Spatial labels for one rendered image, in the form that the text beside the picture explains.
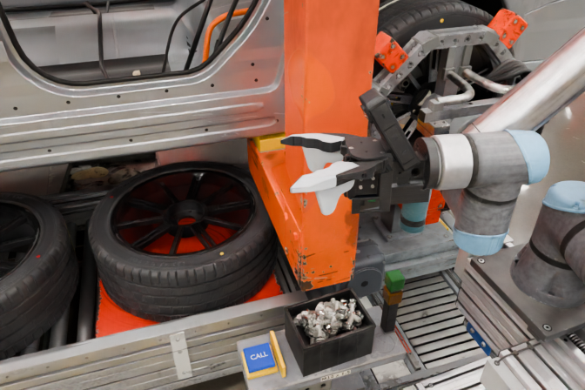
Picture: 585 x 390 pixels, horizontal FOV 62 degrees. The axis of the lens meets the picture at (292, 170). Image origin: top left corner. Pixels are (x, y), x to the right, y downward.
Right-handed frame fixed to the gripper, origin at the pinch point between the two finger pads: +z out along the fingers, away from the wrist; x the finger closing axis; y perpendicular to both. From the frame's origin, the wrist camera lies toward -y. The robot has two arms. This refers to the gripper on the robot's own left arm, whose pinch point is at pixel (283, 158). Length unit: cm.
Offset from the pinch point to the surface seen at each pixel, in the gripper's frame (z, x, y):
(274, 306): 1, 59, 77
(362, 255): -31, 77, 74
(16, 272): 78, 68, 64
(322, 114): -11.9, 44.0, 10.2
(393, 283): -29, 37, 54
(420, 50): -46, 81, 5
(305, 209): -8, 47, 36
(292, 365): -3, 33, 75
